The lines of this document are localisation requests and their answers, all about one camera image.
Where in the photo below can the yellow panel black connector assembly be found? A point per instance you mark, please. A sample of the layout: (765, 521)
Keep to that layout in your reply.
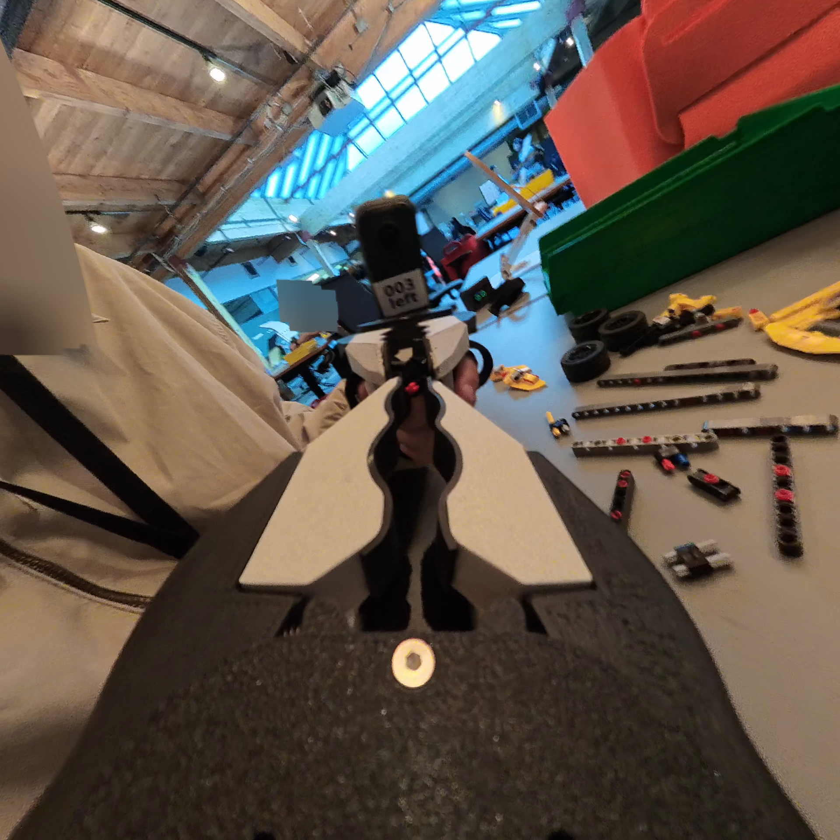
(522, 379)

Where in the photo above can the ceiling projector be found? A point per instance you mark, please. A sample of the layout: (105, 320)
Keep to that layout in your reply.
(331, 98)

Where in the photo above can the person's beige jacket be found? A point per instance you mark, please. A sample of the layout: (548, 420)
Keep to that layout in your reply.
(131, 426)

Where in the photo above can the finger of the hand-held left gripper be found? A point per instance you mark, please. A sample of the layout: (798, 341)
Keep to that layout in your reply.
(367, 354)
(449, 344)

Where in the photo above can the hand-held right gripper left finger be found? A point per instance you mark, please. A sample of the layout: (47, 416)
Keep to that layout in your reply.
(315, 518)

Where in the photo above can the yellow toy car body section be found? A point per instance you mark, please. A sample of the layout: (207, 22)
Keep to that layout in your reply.
(807, 325)

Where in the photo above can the group of black pinned beams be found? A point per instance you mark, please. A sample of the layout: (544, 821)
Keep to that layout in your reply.
(676, 407)

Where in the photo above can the black device green lights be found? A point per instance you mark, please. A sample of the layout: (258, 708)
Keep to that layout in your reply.
(477, 295)

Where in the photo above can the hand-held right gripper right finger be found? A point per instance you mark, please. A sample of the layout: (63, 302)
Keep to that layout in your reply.
(518, 518)

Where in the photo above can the green plastic bin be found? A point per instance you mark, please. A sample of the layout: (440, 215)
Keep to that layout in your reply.
(689, 216)

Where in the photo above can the red chair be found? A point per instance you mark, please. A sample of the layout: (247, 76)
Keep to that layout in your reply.
(464, 256)

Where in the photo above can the small yellow blue pin piece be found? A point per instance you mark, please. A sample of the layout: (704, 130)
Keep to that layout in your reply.
(558, 425)

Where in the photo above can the black grey connector piece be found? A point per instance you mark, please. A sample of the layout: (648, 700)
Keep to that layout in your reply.
(697, 559)

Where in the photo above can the wooden desk lamp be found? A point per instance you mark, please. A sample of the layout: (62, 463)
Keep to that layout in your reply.
(508, 203)

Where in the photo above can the person's left hand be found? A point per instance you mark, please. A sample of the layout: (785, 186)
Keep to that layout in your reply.
(467, 384)

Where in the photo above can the person's left forearm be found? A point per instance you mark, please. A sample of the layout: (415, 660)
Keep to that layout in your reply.
(321, 413)

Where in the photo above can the yellow brick subassembly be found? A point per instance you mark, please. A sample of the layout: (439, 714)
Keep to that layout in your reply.
(692, 308)

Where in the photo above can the black rounded object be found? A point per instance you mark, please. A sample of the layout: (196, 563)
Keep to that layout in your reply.
(506, 296)

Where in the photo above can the black office chair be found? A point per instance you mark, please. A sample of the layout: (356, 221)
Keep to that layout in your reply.
(358, 298)

